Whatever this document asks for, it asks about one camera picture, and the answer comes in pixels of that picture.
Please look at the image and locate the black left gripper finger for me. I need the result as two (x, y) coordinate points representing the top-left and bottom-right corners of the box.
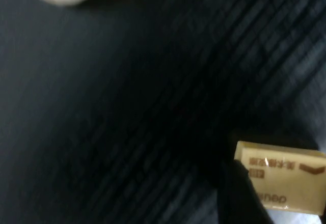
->
(215, 157), (271, 224)

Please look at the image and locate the yellow rectangular eraser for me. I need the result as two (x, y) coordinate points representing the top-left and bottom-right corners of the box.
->
(233, 141), (326, 216)

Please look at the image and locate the black ribbed pencil case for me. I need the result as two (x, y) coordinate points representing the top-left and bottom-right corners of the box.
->
(66, 0), (326, 224)

